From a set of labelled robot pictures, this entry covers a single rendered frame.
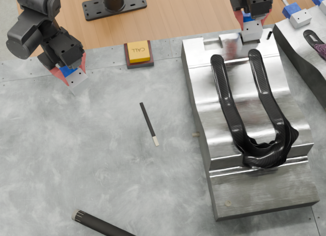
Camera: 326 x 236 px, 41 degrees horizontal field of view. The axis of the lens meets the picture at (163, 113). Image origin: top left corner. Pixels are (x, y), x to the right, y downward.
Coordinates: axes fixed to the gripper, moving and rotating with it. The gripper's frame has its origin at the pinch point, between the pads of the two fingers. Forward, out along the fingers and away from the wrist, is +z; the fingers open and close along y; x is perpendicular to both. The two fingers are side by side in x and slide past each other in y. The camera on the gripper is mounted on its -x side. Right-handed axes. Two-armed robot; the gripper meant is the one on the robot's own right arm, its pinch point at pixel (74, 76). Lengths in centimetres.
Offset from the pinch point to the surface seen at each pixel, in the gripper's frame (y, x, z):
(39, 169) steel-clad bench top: -21.3, -1.5, 16.8
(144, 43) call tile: 24.2, 6.2, 9.0
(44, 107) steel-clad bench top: -9.8, 11.3, 10.5
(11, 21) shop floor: 11, 132, 40
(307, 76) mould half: 53, -28, 27
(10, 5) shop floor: 16, 140, 36
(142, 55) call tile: 21.2, 3.9, 10.1
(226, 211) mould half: 8, -41, 30
